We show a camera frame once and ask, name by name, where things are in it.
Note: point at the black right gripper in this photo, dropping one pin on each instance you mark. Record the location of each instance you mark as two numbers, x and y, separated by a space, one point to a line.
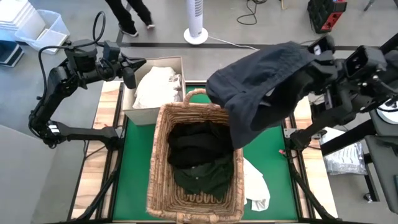
326 71

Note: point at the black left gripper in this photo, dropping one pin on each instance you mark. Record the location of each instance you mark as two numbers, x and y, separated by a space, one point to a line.
113 63

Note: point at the large white cloth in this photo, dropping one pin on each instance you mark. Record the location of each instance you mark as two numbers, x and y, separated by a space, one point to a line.
152 87

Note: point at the dark navy cloth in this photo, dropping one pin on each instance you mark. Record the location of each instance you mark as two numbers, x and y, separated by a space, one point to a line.
248 81

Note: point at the black cloth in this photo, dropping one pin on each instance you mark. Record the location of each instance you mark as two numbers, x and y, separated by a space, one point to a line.
192 155
199 130

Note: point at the dark green shirt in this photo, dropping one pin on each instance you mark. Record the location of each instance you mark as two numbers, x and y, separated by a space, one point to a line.
205 180

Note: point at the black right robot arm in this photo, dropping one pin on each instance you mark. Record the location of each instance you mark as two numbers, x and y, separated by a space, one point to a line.
363 62

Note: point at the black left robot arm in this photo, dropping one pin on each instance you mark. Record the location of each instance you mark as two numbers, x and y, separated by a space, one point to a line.
49 90

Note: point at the person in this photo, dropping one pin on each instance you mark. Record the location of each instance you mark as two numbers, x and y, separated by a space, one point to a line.
124 15

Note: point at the beige fabric storage box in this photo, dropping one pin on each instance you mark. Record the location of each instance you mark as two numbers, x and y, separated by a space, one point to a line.
143 116

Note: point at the red black tool case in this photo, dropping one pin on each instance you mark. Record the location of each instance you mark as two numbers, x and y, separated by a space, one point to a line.
326 15

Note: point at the black stand pole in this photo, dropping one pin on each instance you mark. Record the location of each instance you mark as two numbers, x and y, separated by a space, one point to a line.
392 43

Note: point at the white round base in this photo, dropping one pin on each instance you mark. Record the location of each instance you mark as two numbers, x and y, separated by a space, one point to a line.
390 115

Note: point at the white tower fan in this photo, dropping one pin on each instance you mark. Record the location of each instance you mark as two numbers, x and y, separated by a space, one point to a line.
195 15

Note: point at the grey metal stand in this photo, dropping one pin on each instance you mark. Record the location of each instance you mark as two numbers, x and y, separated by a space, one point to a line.
370 4

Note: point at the black side table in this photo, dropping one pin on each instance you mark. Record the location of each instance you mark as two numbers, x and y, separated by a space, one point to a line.
382 130
385 168

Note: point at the clear plastic bin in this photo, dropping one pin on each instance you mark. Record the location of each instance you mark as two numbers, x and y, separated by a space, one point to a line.
53 37

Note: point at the clear plastic bag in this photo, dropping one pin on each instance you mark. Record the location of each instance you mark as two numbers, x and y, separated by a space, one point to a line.
345 161

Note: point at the small red clip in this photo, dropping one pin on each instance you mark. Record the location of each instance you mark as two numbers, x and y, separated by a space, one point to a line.
281 152

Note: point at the green table mat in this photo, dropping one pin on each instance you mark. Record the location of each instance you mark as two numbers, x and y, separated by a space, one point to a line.
136 174

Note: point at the woven wicker basket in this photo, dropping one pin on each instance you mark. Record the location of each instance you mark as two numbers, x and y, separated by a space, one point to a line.
161 174

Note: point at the white stacked trays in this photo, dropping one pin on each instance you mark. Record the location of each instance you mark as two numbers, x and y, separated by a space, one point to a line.
18 18

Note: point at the blue black box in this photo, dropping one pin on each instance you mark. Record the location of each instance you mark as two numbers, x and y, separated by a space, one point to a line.
9 54

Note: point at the black frame strut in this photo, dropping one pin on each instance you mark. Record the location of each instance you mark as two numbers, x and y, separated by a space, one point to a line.
348 140

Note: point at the grey metal bracket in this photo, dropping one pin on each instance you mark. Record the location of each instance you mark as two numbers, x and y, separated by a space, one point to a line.
288 132

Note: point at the black metal table frame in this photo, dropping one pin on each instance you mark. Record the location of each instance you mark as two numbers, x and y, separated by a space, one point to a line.
297 193

